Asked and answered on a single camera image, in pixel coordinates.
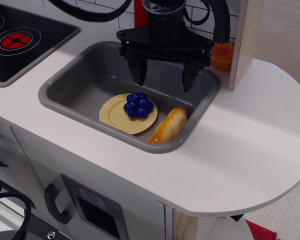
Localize toy orange half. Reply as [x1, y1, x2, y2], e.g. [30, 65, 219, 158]
[211, 42, 235, 71]

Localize toy bread loaf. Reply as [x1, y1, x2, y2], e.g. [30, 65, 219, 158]
[146, 106, 188, 144]

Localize red bottle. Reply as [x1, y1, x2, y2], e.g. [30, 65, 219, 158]
[133, 0, 148, 28]

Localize black oven door handle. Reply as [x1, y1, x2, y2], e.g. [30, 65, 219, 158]
[44, 183, 72, 225]

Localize yellow toy plate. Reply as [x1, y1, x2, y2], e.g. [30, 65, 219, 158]
[99, 93, 158, 135]

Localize blue toy blueberries cluster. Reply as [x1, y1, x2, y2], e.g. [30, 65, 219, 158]
[123, 92, 154, 118]

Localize grey plastic sink basin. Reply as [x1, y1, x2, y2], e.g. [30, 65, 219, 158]
[38, 41, 220, 154]

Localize wooden side panel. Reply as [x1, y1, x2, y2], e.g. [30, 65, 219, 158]
[228, 0, 265, 91]

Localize dark grey toy faucet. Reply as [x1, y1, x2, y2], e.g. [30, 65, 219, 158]
[208, 0, 231, 44]

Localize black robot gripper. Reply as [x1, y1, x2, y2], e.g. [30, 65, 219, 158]
[117, 0, 215, 92]

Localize red cloth on floor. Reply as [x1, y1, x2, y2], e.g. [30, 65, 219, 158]
[245, 219, 277, 240]

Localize black cable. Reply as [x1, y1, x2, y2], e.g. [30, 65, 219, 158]
[0, 192, 32, 240]

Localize black toy stove top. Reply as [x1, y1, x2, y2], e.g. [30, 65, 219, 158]
[0, 3, 80, 88]

